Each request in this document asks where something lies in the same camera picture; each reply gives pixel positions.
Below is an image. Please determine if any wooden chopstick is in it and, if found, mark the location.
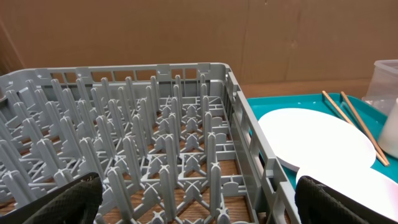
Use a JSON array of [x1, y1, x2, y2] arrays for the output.
[[322, 90, 390, 167], [340, 91, 390, 167]]

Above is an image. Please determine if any left wooden chopstick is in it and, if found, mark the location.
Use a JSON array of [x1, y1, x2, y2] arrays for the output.
[[322, 90, 390, 167]]

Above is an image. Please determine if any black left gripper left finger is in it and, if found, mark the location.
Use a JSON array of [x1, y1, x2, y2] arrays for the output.
[[1, 172, 103, 224]]

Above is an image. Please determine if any white paper cup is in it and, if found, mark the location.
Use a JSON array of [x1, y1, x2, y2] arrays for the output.
[[377, 99, 398, 158]]

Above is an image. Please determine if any large white plate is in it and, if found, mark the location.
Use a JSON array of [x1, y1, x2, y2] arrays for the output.
[[258, 108, 376, 172]]

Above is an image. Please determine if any clear plastic bin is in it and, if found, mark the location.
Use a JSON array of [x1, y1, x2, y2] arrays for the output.
[[362, 59, 397, 116]]

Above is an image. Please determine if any grey dishwasher rack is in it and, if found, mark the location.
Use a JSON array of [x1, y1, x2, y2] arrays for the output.
[[1, 63, 300, 223]]

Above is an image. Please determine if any right wooden chopstick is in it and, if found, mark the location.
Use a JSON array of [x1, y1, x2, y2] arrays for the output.
[[340, 91, 390, 167]]

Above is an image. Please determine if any teal plastic tray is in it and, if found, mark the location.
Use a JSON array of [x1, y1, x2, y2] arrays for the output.
[[248, 93, 397, 182]]

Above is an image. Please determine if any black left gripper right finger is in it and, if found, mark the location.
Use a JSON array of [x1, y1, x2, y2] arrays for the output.
[[295, 175, 397, 224]]

